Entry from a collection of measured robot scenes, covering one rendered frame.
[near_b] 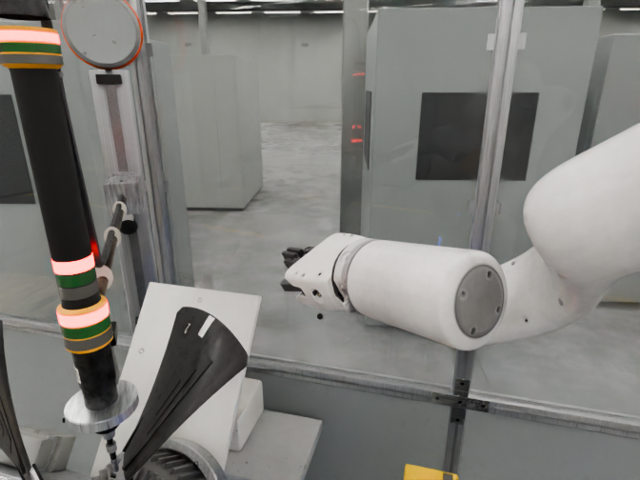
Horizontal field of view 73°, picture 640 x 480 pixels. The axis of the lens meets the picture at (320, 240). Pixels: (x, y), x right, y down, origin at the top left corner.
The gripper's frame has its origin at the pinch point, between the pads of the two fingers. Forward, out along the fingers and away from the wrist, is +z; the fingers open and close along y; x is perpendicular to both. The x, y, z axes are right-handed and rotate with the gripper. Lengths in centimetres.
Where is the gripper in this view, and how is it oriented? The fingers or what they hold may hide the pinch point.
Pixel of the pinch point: (296, 259)
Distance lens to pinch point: 62.5
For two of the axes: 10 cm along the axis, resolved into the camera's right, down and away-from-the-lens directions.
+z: -5.2, -0.7, 8.5
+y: 7.2, -5.7, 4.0
